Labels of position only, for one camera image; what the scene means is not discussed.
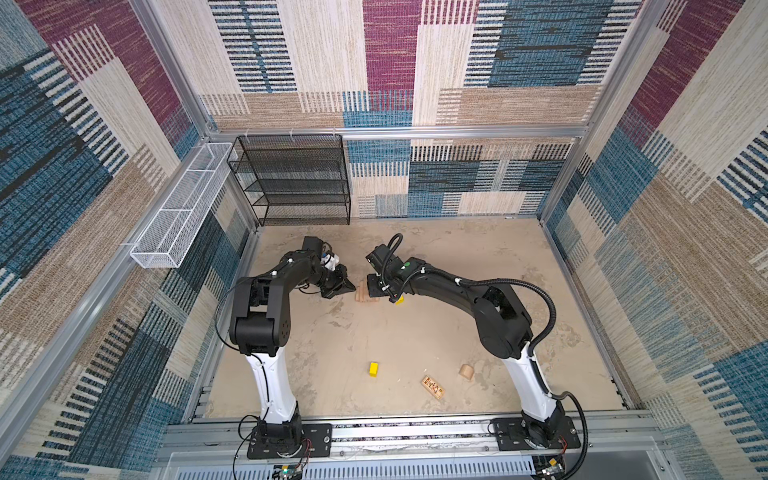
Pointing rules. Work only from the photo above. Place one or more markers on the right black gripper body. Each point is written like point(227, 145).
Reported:
point(378, 285)

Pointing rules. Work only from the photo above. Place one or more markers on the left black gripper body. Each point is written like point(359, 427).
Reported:
point(331, 282)

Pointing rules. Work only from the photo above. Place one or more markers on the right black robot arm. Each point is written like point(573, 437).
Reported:
point(502, 322)

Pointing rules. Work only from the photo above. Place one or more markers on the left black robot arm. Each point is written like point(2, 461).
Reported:
point(260, 328)

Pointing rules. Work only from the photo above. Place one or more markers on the small wood cylinder block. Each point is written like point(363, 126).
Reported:
point(467, 372)

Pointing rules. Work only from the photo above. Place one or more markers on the patterned wood block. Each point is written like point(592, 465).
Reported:
point(433, 387)

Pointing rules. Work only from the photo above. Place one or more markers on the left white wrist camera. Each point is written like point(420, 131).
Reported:
point(330, 261)

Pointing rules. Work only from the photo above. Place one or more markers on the black wire shelf rack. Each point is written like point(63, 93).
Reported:
point(293, 179)

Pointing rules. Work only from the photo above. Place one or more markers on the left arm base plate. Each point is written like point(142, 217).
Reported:
point(312, 441)

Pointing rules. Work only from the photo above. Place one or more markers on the white wire mesh basket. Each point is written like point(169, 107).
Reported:
point(173, 228)

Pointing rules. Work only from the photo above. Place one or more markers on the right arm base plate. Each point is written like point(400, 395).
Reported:
point(520, 433)

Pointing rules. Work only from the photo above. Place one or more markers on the aluminium front rail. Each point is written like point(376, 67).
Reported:
point(615, 445)

